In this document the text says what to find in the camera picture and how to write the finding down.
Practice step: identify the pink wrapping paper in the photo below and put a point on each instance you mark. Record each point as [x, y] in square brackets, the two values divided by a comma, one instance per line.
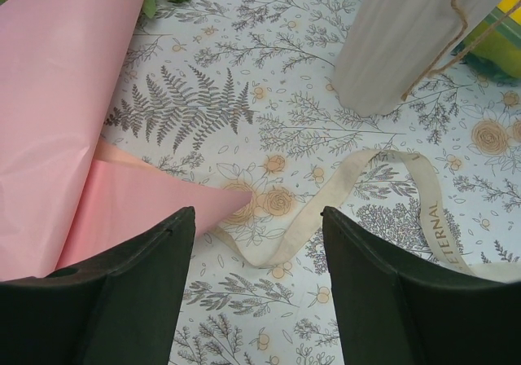
[66, 195]

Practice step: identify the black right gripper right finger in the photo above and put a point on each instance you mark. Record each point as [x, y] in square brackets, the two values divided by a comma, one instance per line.
[393, 307]

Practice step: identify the cream ribbon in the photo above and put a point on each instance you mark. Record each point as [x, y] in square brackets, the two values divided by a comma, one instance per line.
[338, 188]

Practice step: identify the floral patterned table mat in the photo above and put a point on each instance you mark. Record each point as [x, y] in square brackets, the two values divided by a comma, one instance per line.
[238, 94]

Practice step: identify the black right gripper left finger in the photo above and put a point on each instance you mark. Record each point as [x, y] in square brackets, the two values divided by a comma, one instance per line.
[118, 307]

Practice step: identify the white ribbed vase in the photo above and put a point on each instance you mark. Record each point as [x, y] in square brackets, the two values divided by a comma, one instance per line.
[393, 44]

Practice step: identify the teal plastic fruit basket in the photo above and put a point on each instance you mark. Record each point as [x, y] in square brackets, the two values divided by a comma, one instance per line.
[497, 57]

